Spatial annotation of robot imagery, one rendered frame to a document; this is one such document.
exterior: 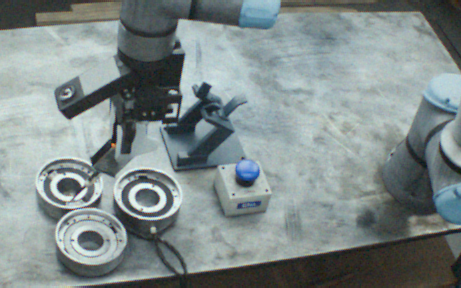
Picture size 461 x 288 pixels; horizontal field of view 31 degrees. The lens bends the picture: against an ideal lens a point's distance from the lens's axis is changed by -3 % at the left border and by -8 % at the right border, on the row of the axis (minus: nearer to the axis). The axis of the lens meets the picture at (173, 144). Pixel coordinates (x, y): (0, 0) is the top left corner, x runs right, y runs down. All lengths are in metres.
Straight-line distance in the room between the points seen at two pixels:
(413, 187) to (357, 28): 0.48
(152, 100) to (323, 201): 0.42
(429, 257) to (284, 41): 0.54
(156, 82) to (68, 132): 0.34
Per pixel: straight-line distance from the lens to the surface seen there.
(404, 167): 1.49
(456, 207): 1.32
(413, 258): 1.78
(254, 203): 1.39
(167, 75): 1.17
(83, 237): 1.32
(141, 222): 1.32
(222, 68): 1.65
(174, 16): 1.07
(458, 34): 3.46
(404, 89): 1.74
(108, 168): 1.28
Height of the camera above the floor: 1.86
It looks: 45 degrees down
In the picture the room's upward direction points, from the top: 11 degrees clockwise
